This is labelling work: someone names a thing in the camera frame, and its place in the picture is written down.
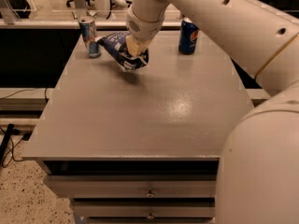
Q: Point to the metal rail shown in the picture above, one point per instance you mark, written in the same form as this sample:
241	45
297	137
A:
102	25

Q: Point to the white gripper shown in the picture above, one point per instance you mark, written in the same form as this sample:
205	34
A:
144	28

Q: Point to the grey drawer cabinet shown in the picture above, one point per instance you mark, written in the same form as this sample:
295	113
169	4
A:
166	121

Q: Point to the upper drawer with knob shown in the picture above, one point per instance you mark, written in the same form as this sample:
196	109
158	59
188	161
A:
83	187

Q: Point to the redbull can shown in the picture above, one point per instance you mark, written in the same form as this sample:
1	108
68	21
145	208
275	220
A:
88	31

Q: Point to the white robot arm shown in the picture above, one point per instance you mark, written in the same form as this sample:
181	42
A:
258	173

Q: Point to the lower drawer with knob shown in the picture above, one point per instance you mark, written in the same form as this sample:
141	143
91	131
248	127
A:
184	208

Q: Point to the blue chip bag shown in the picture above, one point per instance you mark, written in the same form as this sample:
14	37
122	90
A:
115	45

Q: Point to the blue pepsi can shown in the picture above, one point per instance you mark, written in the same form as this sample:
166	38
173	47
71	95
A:
188	37

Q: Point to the drawer with knob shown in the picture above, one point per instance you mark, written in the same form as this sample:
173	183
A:
83	187
184	208

